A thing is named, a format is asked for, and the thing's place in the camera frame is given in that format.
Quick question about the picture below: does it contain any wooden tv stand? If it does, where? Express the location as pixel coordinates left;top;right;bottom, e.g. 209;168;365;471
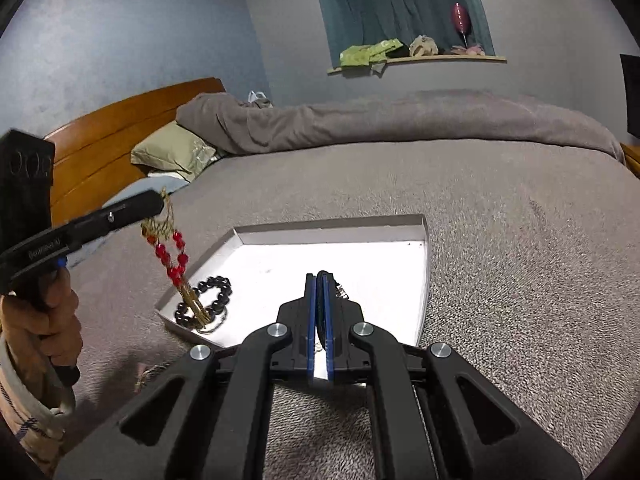
620;143;640;178

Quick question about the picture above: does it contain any rolled grey duvet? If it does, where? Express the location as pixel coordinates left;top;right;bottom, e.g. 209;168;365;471
176;90;624;160

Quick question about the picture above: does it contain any wooden headboard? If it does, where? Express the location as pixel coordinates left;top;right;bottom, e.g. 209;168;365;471
46;77;224;226

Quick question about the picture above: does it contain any magenta glass ornament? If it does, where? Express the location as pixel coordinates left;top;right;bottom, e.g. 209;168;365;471
451;2;472;48

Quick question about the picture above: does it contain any grey shallow cardboard tray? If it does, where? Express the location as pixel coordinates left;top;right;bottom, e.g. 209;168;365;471
155;214;431;347

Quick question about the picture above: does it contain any large black bead bracelet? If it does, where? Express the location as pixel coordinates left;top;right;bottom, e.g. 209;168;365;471
173;275;234;330

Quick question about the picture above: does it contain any pink cloth on sill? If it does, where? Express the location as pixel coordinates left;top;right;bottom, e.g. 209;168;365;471
450;44;486;56

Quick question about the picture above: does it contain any grey bedspread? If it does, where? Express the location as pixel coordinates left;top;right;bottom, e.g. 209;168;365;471
64;140;639;479

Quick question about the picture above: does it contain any person's left hand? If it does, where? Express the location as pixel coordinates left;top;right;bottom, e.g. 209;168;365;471
1;268;82;376

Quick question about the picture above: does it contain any beige cloth on sill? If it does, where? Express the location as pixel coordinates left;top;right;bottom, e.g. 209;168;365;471
409;35;439;58

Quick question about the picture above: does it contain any wooden window sill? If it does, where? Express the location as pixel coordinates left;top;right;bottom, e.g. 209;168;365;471
328;54;508;76

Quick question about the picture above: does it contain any olive green pillow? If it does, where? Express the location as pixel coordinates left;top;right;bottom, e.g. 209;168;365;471
130;122;219;182

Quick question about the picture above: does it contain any gold filigree red bead necklace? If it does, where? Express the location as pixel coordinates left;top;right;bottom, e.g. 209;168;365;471
139;186;214;331

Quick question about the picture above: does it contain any person's left sleeve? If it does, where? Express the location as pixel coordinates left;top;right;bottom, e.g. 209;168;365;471
1;337;76;477

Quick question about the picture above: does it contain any teal window curtain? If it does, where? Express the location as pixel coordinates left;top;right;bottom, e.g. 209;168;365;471
319;0;495;65

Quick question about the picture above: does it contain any black flat television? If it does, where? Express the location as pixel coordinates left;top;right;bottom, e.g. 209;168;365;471
620;54;640;139

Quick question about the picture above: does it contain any green cloth on sill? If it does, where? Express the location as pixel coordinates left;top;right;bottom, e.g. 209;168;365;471
338;38;409;68

